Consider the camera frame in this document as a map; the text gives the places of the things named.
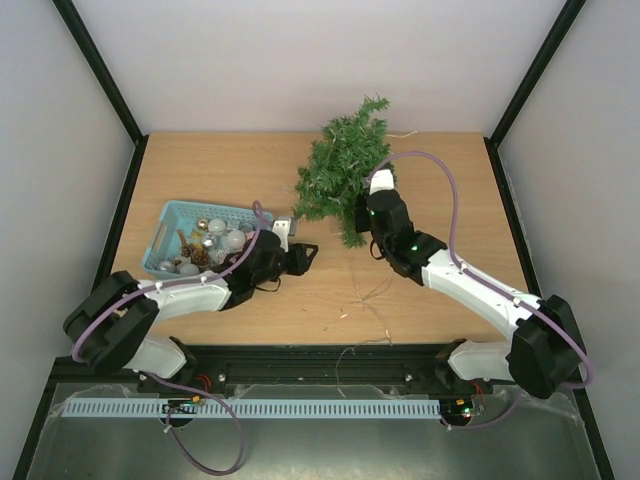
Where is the white frosted ball ornament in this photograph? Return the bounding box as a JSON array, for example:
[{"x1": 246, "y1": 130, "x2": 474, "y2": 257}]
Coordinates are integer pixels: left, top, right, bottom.
[{"x1": 208, "y1": 218, "x2": 227, "y2": 235}]

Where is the pine cone ornament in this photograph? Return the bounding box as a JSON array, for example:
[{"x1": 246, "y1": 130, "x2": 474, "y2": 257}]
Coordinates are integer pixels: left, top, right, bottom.
[{"x1": 190, "y1": 248, "x2": 210, "y2": 267}]

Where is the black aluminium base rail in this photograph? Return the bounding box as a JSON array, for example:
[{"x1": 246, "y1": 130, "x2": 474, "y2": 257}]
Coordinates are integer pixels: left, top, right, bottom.
[{"x1": 47, "y1": 342, "x2": 584, "y2": 401}]

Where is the small green christmas tree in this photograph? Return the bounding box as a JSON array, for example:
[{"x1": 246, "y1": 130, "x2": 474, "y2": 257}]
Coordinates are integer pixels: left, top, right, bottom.
[{"x1": 293, "y1": 96, "x2": 391, "y2": 248}]

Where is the light blue cable duct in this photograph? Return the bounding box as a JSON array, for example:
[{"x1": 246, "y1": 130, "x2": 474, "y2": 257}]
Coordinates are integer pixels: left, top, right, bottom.
[{"x1": 61, "y1": 398, "x2": 440, "y2": 420}]

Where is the silver ball ornament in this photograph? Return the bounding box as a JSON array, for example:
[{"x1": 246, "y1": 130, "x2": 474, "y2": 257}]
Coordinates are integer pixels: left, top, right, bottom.
[{"x1": 156, "y1": 260, "x2": 177, "y2": 273}]

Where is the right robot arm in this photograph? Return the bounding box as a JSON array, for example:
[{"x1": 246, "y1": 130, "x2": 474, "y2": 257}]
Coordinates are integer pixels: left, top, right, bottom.
[{"x1": 355, "y1": 189, "x2": 585, "y2": 399}]

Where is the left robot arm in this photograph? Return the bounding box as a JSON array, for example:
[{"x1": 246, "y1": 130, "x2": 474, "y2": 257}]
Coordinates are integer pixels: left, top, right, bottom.
[{"x1": 63, "y1": 230, "x2": 319, "y2": 380}]

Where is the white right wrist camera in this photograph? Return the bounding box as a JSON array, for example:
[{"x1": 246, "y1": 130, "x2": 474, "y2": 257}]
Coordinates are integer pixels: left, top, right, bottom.
[{"x1": 366, "y1": 168, "x2": 395, "y2": 195}]

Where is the clear fairy light string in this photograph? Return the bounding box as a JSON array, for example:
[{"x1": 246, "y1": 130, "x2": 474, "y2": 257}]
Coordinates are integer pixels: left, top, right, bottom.
[{"x1": 279, "y1": 127, "x2": 421, "y2": 399}]

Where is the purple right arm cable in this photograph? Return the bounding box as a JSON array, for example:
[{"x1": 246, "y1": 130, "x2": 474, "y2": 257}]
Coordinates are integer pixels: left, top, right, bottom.
[{"x1": 369, "y1": 150, "x2": 596, "y2": 432}]

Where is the light blue plastic basket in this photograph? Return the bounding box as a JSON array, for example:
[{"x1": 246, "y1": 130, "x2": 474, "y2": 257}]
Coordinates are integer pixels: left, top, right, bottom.
[{"x1": 142, "y1": 200, "x2": 282, "y2": 282}]

